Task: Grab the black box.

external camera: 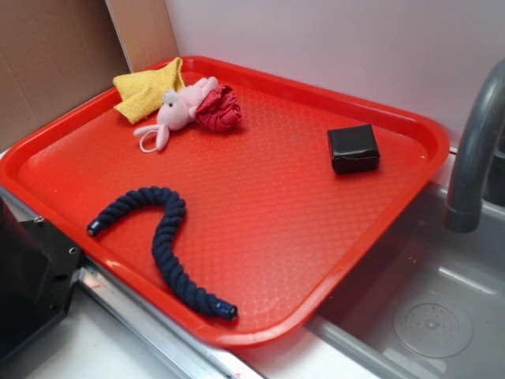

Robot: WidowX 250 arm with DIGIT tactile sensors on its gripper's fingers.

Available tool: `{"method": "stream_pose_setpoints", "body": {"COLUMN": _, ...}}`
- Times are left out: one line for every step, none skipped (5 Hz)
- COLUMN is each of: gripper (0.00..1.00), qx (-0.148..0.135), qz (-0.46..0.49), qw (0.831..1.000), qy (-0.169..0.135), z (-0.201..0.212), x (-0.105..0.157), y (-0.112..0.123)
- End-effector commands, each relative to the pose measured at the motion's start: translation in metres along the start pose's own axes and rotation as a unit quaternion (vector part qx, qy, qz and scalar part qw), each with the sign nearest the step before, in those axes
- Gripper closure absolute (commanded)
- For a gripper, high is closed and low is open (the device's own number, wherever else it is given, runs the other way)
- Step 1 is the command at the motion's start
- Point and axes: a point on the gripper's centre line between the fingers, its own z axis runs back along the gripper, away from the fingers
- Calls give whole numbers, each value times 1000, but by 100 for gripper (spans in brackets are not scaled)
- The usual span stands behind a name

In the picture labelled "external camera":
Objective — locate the grey sink basin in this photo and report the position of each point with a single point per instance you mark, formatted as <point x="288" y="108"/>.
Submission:
<point x="424" y="302"/>

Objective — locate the red crumpled fabric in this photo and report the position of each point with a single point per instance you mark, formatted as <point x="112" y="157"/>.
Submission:
<point x="220" y="111"/>

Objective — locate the wooden board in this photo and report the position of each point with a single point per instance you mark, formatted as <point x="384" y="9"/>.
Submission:
<point x="144" y="31"/>

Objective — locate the brown cardboard panel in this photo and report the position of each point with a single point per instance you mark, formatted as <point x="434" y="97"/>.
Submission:
<point x="55" y="55"/>

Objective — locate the grey faucet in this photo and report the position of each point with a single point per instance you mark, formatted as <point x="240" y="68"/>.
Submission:
<point x="478" y="172"/>

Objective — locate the black box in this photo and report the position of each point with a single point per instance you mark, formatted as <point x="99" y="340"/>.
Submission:
<point x="353" y="149"/>

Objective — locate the red plastic tray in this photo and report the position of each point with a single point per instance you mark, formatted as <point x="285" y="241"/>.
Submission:
<point x="270" y="226"/>

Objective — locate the yellow cloth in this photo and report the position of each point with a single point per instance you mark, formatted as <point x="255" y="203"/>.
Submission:
<point x="142" y="92"/>

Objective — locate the pink plush toy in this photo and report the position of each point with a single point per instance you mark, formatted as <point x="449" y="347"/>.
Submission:
<point x="177" y="111"/>

